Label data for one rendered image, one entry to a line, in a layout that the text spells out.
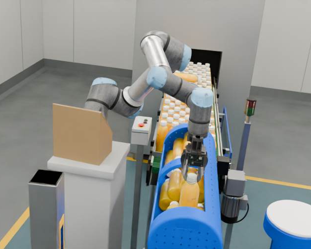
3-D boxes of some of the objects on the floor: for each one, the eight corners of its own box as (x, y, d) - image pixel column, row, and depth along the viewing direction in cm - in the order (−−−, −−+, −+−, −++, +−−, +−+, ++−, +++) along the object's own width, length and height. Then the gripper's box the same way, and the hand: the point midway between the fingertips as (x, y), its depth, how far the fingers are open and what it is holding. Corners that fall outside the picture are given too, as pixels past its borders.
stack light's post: (221, 262, 328) (244, 123, 284) (220, 258, 331) (244, 120, 287) (226, 263, 327) (251, 124, 283) (226, 259, 331) (250, 121, 287)
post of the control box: (129, 268, 315) (137, 138, 275) (129, 264, 318) (138, 136, 278) (134, 269, 315) (143, 139, 274) (135, 265, 318) (144, 136, 278)
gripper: (181, 135, 156) (175, 188, 165) (214, 139, 156) (207, 191, 164) (182, 125, 164) (176, 176, 173) (213, 129, 164) (206, 180, 172)
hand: (191, 177), depth 171 cm, fingers closed on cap, 4 cm apart
